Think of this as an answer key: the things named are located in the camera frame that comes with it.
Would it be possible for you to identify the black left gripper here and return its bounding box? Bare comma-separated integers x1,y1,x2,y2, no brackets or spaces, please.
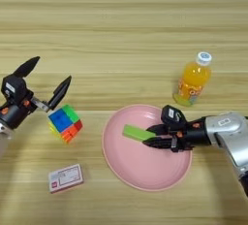
0,56,73,130

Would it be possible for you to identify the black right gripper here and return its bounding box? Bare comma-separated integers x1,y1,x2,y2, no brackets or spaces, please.
141,116,213,154

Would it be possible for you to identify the green rectangular block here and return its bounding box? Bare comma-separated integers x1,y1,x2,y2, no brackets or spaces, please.
122,124,157,143

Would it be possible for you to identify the multicolour puzzle cube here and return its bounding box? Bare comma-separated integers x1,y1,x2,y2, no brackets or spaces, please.
47,104,84,145

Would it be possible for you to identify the orange juice bottle white cap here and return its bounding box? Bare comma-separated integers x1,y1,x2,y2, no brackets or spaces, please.
172,51,213,108

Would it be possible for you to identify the right black box white label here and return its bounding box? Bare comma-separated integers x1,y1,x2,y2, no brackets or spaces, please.
160,104,188,130

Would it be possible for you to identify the black box white label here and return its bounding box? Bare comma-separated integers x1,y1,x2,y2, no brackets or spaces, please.
0,75,29,106
160,104,188,130

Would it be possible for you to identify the left black box white label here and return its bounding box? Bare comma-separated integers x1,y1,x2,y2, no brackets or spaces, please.
0,75,29,106

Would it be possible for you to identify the pink round plate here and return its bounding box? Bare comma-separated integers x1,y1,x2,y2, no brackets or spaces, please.
102,103,194,193

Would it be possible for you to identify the small white pink card box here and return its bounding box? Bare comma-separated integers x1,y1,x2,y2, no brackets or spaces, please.
47,163,85,195

